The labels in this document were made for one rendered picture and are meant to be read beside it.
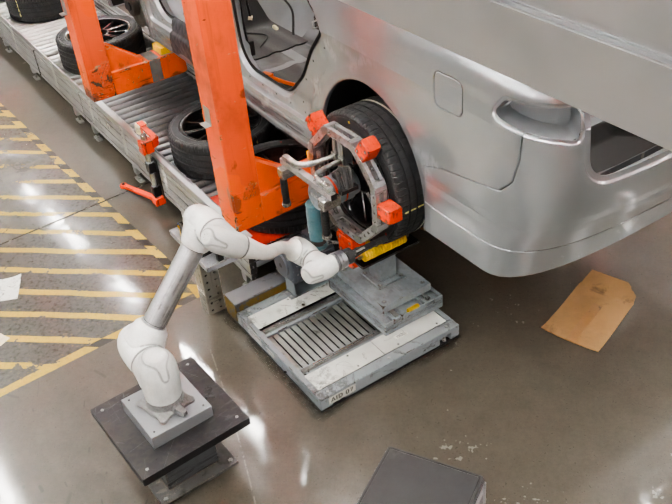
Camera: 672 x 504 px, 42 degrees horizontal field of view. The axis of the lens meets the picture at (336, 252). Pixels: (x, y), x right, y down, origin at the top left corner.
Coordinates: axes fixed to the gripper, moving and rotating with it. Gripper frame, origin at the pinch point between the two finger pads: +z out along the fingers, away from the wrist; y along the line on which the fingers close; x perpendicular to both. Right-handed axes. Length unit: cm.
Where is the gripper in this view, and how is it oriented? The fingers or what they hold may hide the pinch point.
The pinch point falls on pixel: (380, 240)
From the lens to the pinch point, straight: 397.2
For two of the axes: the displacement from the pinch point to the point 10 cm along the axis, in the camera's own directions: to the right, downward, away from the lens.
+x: -4.5, -8.9, 0.7
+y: 3.4, -2.4, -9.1
